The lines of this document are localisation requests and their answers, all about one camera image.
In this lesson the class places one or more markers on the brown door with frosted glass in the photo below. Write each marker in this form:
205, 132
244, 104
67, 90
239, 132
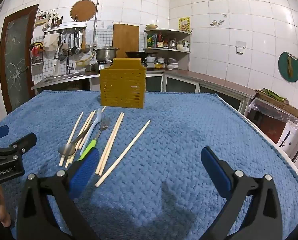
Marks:
16, 60

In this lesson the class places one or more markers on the yellow plastic utensil holder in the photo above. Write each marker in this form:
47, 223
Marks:
122, 87

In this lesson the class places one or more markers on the beige bowl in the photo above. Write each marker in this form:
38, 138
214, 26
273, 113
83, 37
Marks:
151, 26

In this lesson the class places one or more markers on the plastic covered stand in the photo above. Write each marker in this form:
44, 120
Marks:
271, 125

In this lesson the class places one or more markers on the hanging wooden spatula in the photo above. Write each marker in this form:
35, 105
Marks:
83, 43

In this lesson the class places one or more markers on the yellow wall poster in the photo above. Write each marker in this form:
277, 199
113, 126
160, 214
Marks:
184, 24

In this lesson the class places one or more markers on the steel sink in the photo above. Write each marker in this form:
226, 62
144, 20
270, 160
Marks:
64, 78

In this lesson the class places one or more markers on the steel cooking pot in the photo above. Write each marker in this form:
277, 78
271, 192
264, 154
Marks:
106, 53

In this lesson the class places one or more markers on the white wall socket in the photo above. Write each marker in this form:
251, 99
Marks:
240, 47

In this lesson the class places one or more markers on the steel kettle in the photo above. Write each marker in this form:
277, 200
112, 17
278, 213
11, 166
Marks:
174, 44

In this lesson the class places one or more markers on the round wooden board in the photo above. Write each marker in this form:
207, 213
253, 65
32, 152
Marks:
84, 10

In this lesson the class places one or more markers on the dark red sauce bottle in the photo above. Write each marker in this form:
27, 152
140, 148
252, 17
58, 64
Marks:
160, 41

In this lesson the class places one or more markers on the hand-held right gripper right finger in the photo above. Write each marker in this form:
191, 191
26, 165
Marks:
215, 172

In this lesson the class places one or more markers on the wooden cutting board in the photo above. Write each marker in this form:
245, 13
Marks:
126, 40

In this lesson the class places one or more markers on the gas stove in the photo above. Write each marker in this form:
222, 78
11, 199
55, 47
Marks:
151, 65

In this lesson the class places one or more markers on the small steel cup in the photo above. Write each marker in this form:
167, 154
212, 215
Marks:
89, 68

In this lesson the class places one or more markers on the pale blue plastic spoon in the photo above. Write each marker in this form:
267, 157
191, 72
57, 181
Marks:
97, 120

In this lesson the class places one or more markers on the metal spoon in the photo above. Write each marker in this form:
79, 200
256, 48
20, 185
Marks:
67, 150

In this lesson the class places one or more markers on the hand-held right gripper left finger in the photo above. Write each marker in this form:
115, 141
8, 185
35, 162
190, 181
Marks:
85, 171

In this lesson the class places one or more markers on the green vegetables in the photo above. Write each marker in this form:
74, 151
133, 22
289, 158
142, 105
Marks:
273, 94

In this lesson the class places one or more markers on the black wok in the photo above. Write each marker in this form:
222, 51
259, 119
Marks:
139, 54

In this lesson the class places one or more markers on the corner shelf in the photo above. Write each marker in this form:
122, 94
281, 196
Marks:
164, 50

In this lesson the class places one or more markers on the hanging steel ladle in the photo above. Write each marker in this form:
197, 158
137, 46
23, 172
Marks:
76, 48

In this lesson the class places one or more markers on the steel faucet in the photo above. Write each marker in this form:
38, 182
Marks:
69, 66

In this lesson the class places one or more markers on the steel utensil cup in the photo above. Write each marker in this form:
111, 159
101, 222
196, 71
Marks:
56, 25

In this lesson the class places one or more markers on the ceramic jug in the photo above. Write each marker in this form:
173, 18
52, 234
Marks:
180, 45

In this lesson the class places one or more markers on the round green board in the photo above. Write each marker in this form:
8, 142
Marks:
282, 67

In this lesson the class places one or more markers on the steel wall rack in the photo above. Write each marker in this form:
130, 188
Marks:
64, 27

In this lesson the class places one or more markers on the beige electric box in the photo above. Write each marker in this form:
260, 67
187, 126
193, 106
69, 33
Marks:
42, 20

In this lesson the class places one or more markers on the blue knitted blanket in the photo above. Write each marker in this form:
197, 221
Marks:
176, 142

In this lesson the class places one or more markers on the green bottle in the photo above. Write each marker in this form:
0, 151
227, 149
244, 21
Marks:
149, 41

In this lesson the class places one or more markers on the grey wall pipe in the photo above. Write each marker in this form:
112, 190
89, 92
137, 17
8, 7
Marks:
97, 17

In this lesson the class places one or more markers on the person's left hand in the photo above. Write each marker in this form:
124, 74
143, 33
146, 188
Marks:
1, 212

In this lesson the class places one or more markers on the wooden chopping block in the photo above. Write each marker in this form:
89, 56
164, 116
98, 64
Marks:
288, 110

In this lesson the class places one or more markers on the hanging white cloth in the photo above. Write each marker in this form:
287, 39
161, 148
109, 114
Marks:
50, 42

